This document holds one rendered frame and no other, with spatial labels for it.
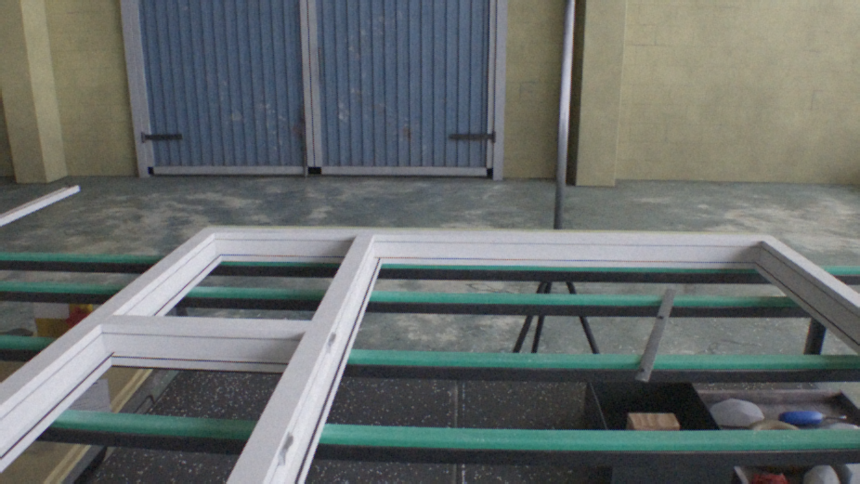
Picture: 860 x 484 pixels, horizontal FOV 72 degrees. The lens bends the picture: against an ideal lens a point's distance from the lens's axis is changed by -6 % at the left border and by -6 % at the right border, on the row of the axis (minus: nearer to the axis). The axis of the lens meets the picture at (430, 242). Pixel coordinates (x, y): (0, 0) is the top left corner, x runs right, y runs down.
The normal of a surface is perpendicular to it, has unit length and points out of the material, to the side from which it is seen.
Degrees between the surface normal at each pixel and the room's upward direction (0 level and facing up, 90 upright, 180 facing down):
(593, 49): 90
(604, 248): 90
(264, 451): 0
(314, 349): 0
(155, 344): 90
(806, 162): 90
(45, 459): 0
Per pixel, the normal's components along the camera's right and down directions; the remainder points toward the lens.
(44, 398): 1.00, 0.01
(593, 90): -0.05, 0.30
